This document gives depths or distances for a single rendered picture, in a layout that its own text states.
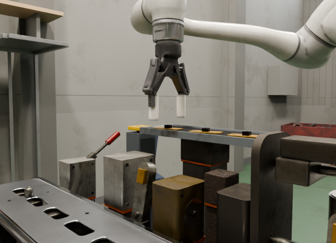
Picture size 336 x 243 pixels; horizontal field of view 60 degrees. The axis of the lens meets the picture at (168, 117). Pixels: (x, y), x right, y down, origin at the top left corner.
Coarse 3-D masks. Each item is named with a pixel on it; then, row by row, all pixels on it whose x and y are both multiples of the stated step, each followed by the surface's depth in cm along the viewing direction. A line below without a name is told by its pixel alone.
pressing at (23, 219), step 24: (0, 192) 77; (48, 192) 77; (72, 192) 76; (0, 216) 62; (24, 216) 61; (48, 216) 61; (72, 216) 61; (96, 216) 61; (120, 216) 60; (24, 240) 51; (48, 240) 51; (72, 240) 51; (96, 240) 51; (120, 240) 51; (144, 240) 51; (168, 240) 50
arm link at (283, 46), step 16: (144, 32) 97; (192, 32) 99; (208, 32) 97; (224, 32) 96; (240, 32) 95; (256, 32) 94; (272, 32) 95; (288, 32) 99; (272, 48) 97; (288, 48) 97
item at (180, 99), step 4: (176, 96) 90; (180, 96) 89; (184, 96) 88; (176, 100) 90; (180, 100) 89; (184, 100) 88; (176, 104) 90; (180, 104) 89; (184, 104) 88; (176, 108) 90; (180, 108) 89; (184, 108) 88; (176, 112) 90; (180, 112) 89; (184, 112) 89; (176, 116) 90; (180, 116) 89; (184, 116) 89
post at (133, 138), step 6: (126, 132) 94; (132, 132) 92; (138, 132) 92; (126, 138) 94; (132, 138) 91; (138, 138) 89; (144, 138) 91; (150, 138) 92; (126, 144) 94; (132, 144) 92; (138, 144) 90; (144, 144) 91; (150, 144) 93; (126, 150) 94; (132, 150) 92; (138, 150) 90; (144, 150) 91; (150, 150) 93
